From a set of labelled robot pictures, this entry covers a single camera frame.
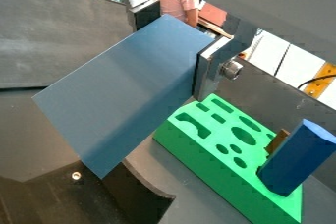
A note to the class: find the brown star shaped block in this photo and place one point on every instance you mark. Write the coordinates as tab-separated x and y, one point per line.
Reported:
277	141

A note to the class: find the green shape sorting board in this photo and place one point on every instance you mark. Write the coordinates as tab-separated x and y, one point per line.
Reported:
221	144

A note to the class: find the person in pink shirt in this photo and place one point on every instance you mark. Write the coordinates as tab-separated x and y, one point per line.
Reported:
182	9

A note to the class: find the light blue rectangular block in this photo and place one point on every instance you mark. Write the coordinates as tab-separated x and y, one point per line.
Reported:
113	101

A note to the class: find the dark blue hexagonal prism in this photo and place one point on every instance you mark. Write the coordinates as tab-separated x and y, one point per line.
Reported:
301	154

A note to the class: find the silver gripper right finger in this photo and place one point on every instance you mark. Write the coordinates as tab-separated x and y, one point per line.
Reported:
217	62

